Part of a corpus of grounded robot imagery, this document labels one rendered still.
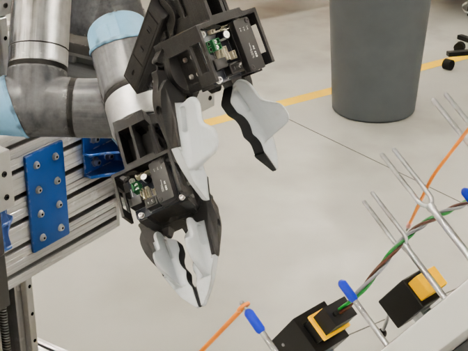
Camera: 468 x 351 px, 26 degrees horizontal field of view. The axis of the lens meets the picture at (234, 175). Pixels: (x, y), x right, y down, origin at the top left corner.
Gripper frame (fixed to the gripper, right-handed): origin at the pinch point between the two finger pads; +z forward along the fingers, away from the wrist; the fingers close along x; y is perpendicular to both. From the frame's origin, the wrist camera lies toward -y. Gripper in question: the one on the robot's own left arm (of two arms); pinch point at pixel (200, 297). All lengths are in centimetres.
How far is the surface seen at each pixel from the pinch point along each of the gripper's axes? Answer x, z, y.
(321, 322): 13.2, 10.6, 9.4
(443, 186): 21, -115, -275
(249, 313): 10.6, 12.2, 22.7
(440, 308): 26, 25, 47
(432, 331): 25, 25, 46
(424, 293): 19.3, -0.6, -29.4
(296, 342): 9.9, 10.8, 7.3
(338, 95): -7, -189, -305
